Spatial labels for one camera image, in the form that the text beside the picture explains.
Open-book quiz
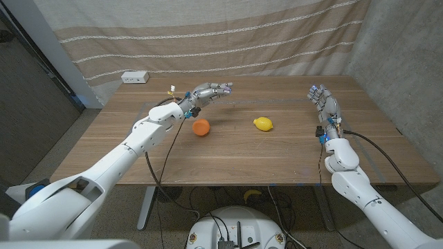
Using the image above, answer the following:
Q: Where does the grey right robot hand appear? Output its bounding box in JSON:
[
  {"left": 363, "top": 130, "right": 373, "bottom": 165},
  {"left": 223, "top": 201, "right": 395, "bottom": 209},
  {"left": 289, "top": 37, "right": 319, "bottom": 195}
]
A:
[{"left": 307, "top": 84, "right": 344, "bottom": 140}]

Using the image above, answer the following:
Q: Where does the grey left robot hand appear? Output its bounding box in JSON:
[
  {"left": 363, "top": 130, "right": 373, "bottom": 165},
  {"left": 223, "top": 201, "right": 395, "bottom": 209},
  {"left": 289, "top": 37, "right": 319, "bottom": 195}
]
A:
[{"left": 179, "top": 82, "right": 234, "bottom": 118}]

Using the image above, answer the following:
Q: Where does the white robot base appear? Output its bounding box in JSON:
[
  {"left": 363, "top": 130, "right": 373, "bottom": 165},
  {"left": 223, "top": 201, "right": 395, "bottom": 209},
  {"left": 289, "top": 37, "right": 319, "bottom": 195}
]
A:
[{"left": 186, "top": 205, "right": 287, "bottom": 249}]

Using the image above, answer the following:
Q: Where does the orange fruit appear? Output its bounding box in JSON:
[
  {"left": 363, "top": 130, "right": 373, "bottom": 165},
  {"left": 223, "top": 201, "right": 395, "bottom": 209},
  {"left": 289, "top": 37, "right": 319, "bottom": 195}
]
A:
[{"left": 192, "top": 118, "right": 211, "bottom": 137}]

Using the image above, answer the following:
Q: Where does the beige striped fabric backdrop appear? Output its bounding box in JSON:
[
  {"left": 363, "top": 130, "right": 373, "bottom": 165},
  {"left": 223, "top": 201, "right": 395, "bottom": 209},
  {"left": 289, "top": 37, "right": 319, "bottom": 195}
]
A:
[{"left": 33, "top": 0, "right": 372, "bottom": 107}]

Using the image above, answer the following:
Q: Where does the yellow lemon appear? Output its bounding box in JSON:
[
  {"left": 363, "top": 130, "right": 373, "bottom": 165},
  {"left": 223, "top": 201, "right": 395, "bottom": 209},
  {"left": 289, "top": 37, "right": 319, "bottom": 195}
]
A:
[{"left": 253, "top": 116, "right": 274, "bottom": 132}]

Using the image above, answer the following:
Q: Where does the white power strip box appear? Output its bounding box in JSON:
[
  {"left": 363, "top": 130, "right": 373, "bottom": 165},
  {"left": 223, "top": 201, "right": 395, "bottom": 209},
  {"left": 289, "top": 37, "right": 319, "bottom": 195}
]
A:
[{"left": 120, "top": 71, "right": 150, "bottom": 84}]

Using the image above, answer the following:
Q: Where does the grey table leg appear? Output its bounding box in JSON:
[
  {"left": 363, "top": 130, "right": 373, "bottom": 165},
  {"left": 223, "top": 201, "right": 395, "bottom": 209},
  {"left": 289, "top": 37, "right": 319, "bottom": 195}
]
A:
[{"left": 313, "top": 185, "right": 336, "bottom": 232}]

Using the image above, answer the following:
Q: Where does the round black fan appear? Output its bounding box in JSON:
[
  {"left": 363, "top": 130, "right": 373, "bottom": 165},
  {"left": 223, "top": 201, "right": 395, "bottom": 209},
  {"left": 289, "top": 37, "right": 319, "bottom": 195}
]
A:
[{"left": 154, "top": 186, "right": 183, "bottom": 203}]

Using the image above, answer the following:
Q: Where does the yellow banana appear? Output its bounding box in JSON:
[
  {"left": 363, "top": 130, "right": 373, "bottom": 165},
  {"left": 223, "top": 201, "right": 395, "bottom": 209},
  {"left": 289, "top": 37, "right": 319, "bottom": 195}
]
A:
[{"left": 243, "top": 189, "right": 263, "bottom": 204}]

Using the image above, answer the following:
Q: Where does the white table leg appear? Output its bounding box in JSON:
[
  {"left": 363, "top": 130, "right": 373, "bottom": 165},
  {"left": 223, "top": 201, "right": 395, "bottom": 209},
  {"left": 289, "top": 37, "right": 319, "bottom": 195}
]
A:
[{"left": 136, "top": 186, "right": 157, "bottom": 232}]

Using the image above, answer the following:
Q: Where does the dark grey door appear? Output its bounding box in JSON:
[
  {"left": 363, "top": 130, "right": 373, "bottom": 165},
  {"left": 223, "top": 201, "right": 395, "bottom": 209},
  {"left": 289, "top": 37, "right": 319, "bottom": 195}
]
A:
[{"left": 0, "top": 8, "right": 87, "bottom": 187}]

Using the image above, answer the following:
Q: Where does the blue and black pedal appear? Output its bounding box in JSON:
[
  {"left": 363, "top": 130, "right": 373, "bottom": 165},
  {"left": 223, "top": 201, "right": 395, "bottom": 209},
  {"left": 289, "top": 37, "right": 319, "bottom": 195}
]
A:
[{"left": 25, "top": 178, "right": 51, "bottom": 201}]

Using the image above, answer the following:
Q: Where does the white robot chest cover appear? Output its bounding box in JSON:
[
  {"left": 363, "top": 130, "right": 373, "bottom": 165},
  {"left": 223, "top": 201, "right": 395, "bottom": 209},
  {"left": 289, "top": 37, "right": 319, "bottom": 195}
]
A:
[{"left": 0, "top": 239, "right": 141, "bottom": 249}]

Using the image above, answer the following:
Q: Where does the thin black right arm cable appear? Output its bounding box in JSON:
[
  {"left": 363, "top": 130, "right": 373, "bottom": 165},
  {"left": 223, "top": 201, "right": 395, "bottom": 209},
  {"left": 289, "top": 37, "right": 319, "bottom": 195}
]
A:
[{"left": 318, "top": 143, "right": 325, "bottom": 185}]

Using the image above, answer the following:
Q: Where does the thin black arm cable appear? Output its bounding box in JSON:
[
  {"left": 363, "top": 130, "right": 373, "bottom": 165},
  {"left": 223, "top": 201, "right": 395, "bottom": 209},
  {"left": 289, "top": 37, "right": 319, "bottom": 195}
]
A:
[
  {"left": 318, "top": 143, "right": 325, "bottom": 185},
  {"left": 156, "top": 118, "right": 186, "bottom": 249}
]

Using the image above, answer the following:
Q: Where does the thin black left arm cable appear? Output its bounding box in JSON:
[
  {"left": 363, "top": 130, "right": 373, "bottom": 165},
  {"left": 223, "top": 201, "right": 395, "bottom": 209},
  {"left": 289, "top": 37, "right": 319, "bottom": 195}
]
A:
[{"left": 156, "top": 118, "right": 186, "bottom": 249}]

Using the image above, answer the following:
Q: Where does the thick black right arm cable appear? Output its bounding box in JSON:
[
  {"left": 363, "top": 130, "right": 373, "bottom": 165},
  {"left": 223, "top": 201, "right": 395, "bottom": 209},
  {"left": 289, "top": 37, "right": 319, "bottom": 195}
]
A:
[{"left": 342, "top": 129, "right": 443, "bottom": 224}]

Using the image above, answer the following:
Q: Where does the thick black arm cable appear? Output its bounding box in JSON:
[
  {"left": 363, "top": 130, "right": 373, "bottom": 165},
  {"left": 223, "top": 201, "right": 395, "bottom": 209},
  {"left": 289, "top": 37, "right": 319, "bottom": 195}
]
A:
[
  {"left": 144, "top": 97, "right": 201, "bottom": 217},
  {"left": 342, "top": 129, "right": 443, "bottom": 224}
]

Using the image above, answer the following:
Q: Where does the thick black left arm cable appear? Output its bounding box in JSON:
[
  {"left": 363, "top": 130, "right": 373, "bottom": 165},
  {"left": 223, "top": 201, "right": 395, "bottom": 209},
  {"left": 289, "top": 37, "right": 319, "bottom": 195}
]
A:
[{"left": 144, "top": 97, "right": 201, "bottom": 217}]

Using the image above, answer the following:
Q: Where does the white floor cable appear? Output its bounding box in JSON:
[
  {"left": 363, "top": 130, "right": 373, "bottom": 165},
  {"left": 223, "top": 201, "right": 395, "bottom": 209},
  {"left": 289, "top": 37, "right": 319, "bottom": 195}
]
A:
[{"left": 266, "top": 186, "right": 307, "bottom": 249}]

